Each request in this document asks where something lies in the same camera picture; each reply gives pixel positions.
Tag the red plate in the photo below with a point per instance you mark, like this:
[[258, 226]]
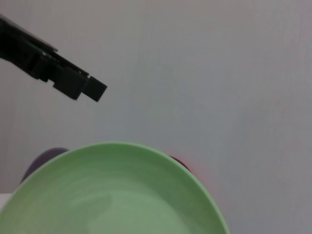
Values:
[[181, 163]]

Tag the lavender plate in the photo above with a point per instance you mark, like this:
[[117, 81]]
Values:
[[41, 158]]

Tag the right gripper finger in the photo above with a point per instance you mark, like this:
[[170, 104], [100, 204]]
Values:
[[48, 70]]

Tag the light green plate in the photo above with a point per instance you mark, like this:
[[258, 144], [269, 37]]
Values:
[[117, 195]]

